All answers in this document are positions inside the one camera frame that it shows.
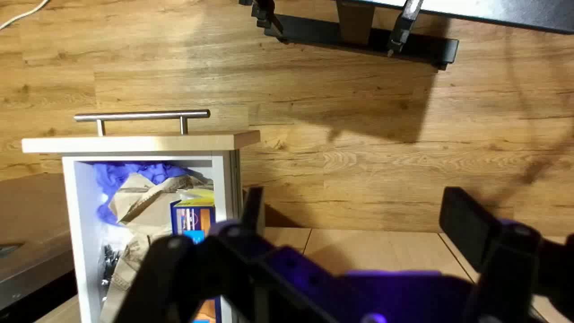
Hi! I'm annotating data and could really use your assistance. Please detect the small black hardware pile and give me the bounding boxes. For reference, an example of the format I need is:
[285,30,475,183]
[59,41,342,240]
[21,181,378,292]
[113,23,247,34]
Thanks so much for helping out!
[98,240,122,301]

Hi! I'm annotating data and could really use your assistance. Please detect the metal bar drawer handle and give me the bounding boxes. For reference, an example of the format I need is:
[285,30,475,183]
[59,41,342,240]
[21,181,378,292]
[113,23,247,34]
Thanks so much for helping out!
[73,107,211,138]

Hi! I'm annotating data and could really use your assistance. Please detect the blue foil box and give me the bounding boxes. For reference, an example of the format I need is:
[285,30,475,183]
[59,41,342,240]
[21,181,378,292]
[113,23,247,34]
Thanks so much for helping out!
[168,184,219,323]

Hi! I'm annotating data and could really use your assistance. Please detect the crumpled brown paper bags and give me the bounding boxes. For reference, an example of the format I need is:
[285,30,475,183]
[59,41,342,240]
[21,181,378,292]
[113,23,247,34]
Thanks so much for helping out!
[97,170,213,323]

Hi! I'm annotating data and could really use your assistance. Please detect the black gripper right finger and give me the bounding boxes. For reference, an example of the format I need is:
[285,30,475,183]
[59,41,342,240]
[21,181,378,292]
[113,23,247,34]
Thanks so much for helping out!
[437,184,509,276]

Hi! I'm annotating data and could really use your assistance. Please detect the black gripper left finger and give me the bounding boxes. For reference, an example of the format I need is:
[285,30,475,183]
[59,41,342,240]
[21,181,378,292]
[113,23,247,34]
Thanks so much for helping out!
[240,184,265,238]

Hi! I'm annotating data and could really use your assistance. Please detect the white cable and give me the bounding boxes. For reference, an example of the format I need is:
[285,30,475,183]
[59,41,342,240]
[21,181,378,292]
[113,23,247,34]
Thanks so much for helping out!
[0,0,52,32]

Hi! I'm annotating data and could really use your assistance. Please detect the white drawer with wooden front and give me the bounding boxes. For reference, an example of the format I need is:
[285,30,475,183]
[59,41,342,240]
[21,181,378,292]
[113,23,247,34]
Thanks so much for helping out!
[19,131,262,323]

